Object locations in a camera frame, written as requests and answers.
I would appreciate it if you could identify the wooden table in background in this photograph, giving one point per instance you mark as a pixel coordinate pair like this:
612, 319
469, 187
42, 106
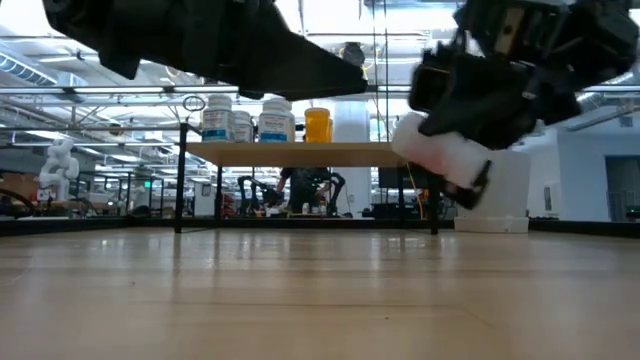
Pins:
300, 154

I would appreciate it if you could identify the person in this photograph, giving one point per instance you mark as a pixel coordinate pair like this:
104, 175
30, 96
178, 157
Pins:
302, 190

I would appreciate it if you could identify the plain white medicine bottle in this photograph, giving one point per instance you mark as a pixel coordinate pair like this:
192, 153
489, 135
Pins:
440, 155

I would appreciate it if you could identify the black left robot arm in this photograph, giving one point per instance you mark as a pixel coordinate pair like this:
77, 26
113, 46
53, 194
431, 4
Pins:
90, 25

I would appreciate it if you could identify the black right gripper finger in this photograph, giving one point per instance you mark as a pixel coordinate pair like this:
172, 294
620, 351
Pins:
470, 192
480, 125

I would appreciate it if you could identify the white humanoid figure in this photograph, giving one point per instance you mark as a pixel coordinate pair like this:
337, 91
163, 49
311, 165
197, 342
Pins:
60, 165

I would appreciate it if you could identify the white plant pot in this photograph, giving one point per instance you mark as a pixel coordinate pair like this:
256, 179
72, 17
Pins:
505, 200

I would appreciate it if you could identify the white melatonin bottle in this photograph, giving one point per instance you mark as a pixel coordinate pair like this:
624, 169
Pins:
274, 127

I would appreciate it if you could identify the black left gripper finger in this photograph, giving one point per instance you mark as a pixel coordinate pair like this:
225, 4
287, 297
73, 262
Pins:
310, 75

